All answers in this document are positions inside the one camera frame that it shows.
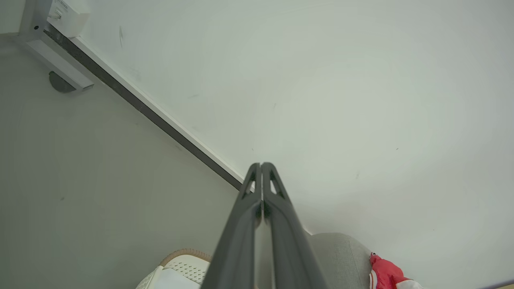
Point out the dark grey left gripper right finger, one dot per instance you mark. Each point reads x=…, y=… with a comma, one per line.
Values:
x=289, y=245

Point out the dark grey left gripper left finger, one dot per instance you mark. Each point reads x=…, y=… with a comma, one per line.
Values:
x=237, y=241

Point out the red white striped garment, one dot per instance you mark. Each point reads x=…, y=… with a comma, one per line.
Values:
x=387, y=275

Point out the white laundry basket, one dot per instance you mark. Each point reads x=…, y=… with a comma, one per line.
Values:
x=182, y=269

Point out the grey metal table leg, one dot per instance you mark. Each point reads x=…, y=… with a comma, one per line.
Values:
x=48, y=52

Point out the white power adapter box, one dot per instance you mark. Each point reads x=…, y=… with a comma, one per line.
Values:
x=70, y=16

